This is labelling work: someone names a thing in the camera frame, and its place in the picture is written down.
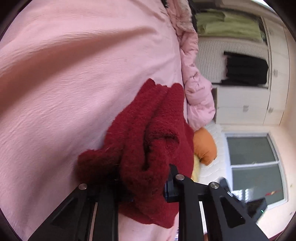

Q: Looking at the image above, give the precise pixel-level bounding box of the dark red knit sweater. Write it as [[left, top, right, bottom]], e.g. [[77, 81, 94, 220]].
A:
[[77, 79, 194, 228]]

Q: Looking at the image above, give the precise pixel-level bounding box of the white padded headboard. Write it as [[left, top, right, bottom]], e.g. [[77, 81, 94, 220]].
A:
[[198, 120, 232, 185]]

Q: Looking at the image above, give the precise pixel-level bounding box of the yellow pillow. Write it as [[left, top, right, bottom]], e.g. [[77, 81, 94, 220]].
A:
[[191, 155, 200, 183]]

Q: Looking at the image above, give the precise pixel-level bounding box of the window with grey glass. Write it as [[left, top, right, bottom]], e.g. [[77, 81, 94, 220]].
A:
[[225, 132, 288, 209]]

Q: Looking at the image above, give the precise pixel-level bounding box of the orange pillow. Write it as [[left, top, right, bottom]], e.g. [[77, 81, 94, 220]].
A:
[[193, 128, 217, 166]]

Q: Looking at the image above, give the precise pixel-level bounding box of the pink crumpled duvet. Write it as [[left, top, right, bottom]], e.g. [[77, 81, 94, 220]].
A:
[[166, 1, 216, 131]]

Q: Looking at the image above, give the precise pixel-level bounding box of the pink bed sheet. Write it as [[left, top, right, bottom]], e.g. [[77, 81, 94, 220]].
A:
[[1, 1, 182, 240]]

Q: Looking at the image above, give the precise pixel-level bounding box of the black hanging garment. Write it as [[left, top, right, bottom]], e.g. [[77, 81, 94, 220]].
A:
[[220, 52, 269, 86]]

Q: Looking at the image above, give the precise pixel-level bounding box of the white wardrobe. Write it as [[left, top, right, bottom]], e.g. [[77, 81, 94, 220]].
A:
[[195, 1, 290, 126]]

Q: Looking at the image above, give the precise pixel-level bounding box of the green hanging garment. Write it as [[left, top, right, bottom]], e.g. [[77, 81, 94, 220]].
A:
[[195, 9, 266, 43]]

